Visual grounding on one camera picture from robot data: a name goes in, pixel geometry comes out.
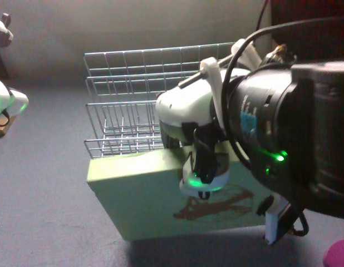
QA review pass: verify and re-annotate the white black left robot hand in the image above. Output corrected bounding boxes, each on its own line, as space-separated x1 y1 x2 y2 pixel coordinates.
0 5 30 128

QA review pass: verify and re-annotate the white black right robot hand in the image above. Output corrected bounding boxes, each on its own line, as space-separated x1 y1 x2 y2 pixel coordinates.
155 68 249 200

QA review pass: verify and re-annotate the light green book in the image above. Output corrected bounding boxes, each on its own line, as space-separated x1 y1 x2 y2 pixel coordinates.
87 146 269 242

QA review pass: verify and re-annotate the small wooden block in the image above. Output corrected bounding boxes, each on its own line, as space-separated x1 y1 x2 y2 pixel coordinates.
0 115 17 139

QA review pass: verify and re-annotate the magenta round object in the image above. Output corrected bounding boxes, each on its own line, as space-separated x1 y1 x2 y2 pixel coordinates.
323 240 344 267

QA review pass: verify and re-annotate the wire dish rack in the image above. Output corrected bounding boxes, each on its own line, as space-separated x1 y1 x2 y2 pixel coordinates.
83 42 245 160

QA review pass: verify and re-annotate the thin dark cable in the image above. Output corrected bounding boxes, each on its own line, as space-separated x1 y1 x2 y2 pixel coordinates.
255 0 271 31

